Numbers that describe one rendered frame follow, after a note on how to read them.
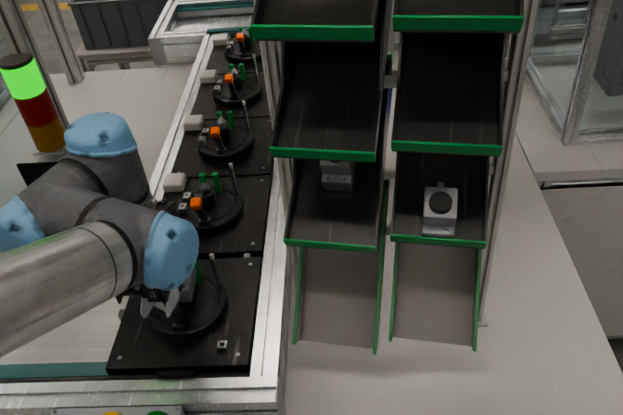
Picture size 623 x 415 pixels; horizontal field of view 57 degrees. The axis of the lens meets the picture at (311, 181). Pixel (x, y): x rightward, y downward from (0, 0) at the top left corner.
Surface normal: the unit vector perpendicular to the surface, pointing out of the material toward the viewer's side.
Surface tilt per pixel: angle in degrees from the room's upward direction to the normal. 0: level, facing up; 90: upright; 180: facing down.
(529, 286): 0
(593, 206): 90
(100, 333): 0
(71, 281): 69
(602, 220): 90
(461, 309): 45
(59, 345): 0
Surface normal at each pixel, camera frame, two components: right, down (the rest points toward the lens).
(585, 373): -0.07, -0.77
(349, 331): -0.19, -0.10
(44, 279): 0.75, -0.49
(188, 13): -0.02, 0.63
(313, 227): -0.15, -0.43
